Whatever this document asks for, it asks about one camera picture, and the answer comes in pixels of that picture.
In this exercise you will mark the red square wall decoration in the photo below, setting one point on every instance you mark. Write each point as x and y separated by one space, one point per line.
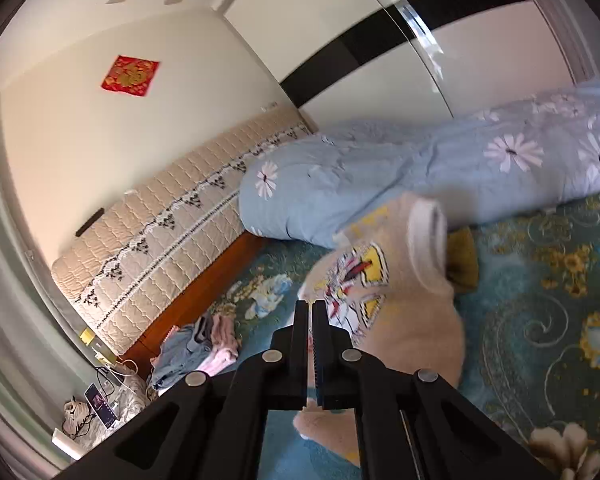
129 75

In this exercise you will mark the light blue floral duvet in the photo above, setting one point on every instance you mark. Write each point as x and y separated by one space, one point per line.
525 155

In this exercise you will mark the folded pink garment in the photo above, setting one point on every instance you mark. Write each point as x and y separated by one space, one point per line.
224 346

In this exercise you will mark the fuzzy beige cartoon sweater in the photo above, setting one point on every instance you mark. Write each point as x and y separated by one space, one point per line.
385 284

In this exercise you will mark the folded grey-blue garment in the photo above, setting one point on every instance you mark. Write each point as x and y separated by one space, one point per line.
181 353

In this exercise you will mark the orange wooden bed frame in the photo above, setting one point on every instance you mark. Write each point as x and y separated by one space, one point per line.
196 299

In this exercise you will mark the mustard yellow knit garment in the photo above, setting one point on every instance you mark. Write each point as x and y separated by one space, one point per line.
462 267

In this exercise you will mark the white and black wardrobe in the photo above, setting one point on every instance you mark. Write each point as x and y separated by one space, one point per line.
419 61

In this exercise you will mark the teal floral bed blanket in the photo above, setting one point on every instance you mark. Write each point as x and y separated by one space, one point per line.
532 330

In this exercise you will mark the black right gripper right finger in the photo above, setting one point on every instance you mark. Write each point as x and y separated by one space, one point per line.
411 426

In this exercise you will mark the smartphone with lit screen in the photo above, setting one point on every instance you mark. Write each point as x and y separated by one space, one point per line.
100 406

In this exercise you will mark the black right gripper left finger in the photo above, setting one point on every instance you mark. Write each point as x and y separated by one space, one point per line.
208 427

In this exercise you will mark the beige quilted mattress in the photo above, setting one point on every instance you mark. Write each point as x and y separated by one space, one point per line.
147 248

